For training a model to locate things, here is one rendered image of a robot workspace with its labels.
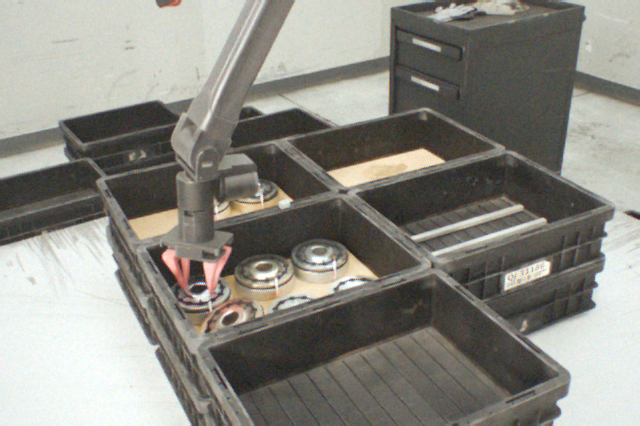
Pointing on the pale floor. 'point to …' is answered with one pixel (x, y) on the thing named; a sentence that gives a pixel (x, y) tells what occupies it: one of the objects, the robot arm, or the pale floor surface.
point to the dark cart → (491, 72)
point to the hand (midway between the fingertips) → (198, 286)
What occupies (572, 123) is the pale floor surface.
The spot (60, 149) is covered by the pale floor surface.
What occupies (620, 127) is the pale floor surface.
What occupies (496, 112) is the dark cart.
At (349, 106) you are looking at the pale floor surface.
